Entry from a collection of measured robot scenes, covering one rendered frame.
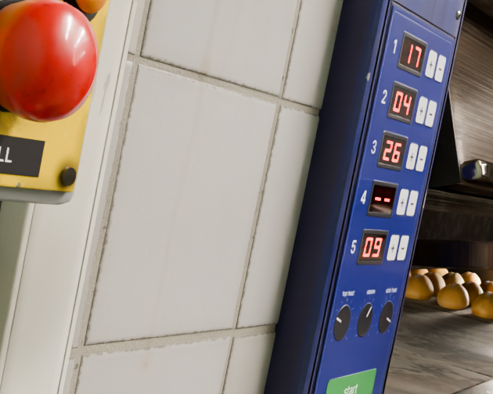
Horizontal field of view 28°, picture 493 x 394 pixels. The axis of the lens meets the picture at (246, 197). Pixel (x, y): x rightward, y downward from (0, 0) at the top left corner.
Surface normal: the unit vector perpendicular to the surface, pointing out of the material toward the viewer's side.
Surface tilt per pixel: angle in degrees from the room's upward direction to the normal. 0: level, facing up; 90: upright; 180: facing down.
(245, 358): 90
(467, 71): 70
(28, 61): 92
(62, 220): 90
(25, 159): 90
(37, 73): 103
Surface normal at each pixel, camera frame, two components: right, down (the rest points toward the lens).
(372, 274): 0.84, 0.19
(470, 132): 0.86, -0.15
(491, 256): -0.51, -0.05
